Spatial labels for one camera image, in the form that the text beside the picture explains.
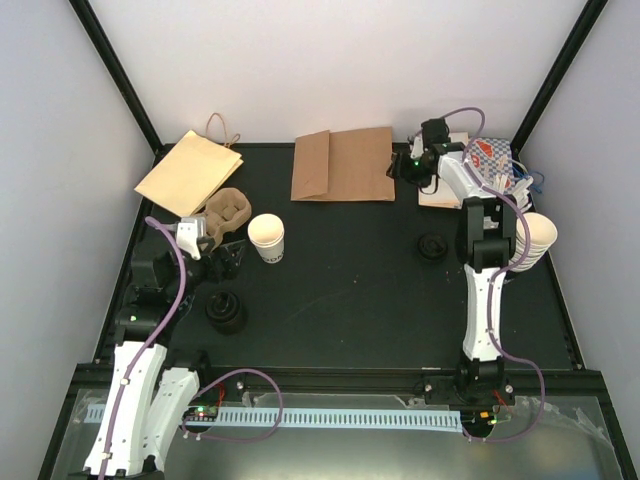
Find light blue cable duct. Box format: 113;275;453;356
85;403;463;434

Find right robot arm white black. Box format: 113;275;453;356
387;151;516;404

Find black lid stack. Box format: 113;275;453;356
417;233;449;262
205;290;247;335

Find white paper bag brown trim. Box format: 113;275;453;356
413;132;469;209

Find bundle of white straws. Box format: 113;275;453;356
492;173;533;213

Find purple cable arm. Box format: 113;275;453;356
439;106;547;445
97;215;284;480

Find stack of white paper cups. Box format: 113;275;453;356
510;212;558;273

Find stacked pulp cup carriers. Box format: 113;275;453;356
203;188;252;249

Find black frame post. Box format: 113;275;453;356
69;0;164;155
511;0;608;157

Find black lid stack left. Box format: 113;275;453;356
205;290;247;335

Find black lid stack right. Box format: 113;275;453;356
417;233;449;262

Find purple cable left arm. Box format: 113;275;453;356
97;215;284;480

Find tan paper bag with handles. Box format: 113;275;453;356
134;112;243;217

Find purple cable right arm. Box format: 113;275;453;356
439;106;547;445

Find black frame post left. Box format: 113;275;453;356
69;0;164;155

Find black frame post right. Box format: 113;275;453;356
511;0;608;157

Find blue checkered paper bag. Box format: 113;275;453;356
469;138;544;196

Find brown kraft paper bag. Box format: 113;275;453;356
290;127;395;202

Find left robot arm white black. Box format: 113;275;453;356
71;240;247;479

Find white paper cup black print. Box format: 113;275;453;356
247;213;285;264

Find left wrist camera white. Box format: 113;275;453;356
175;215;206;261

